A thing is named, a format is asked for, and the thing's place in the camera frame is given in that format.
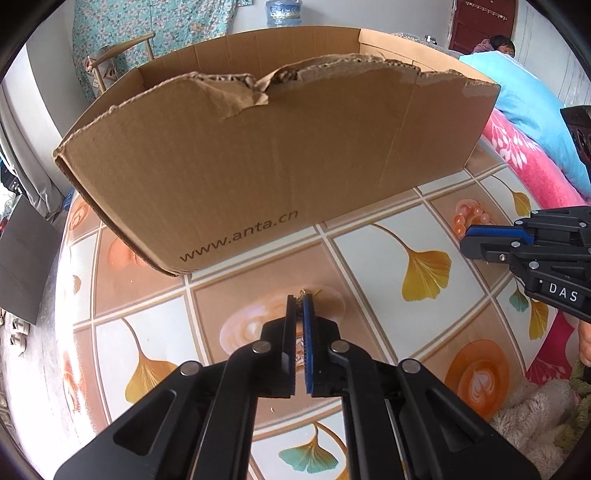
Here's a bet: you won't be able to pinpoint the pink bead bracelet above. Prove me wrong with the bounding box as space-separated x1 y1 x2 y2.
452 205 490 241

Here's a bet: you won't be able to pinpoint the pink floral blanket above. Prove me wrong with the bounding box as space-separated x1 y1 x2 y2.
480 108 591 384

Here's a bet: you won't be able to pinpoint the grey patterned blanket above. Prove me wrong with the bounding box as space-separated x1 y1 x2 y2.
390 31 439 44

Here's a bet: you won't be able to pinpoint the pile of clothes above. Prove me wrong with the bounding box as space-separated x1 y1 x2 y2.
0 157 24 217

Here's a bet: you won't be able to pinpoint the wooden chair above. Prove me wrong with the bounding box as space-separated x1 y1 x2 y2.
85 36 155 95

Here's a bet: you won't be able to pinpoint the dark red door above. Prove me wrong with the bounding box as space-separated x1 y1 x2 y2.
450 0 518 54

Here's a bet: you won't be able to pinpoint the leaf patterned tablecloth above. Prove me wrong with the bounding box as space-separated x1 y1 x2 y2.
55 136 568 480

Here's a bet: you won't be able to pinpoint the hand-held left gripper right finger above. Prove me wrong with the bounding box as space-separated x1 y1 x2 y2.
302 291 541 480

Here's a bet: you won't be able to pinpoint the torn cardboard box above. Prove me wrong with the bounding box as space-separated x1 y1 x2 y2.
53 26 502 278

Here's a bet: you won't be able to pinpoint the person's right hand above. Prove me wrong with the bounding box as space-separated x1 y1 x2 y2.
576 320 591 365

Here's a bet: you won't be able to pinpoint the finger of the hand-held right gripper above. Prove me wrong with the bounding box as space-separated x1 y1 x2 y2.
459 233 591 274
464 206 591 244

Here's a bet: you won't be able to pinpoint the grey curtain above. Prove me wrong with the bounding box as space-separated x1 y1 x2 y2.
0 83 65 217

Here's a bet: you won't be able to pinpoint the green fluffy cloth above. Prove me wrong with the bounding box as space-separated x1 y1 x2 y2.
554 369 591 448

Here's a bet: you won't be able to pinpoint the teal floral cloth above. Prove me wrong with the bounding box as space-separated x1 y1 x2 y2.
74 0 252 100

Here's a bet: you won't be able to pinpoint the blue water jug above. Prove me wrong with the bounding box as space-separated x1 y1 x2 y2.
265 0 305 28

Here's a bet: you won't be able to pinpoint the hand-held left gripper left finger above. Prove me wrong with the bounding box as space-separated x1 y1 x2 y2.
54 295 297 480

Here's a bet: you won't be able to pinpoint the white fluffy clothing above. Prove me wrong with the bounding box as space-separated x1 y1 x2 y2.
489 378 578 472

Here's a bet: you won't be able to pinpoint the light blue quilt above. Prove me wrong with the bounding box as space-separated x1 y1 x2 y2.
459 51 591 195

